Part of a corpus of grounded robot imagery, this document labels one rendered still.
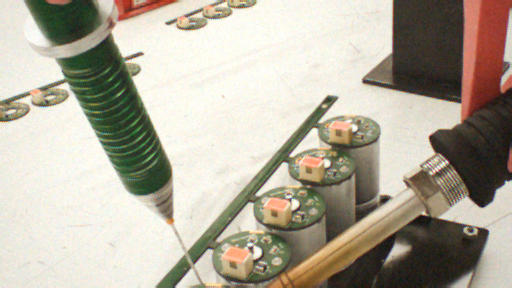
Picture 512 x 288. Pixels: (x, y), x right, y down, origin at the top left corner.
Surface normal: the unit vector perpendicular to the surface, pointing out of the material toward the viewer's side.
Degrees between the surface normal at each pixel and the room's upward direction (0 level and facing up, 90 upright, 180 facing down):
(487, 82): 88
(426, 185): 38
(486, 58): 87
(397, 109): 0
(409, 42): 90
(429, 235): 0
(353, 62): 0
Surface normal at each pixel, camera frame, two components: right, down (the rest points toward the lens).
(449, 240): -0.09, -0.87
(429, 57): -0.58, 0.43
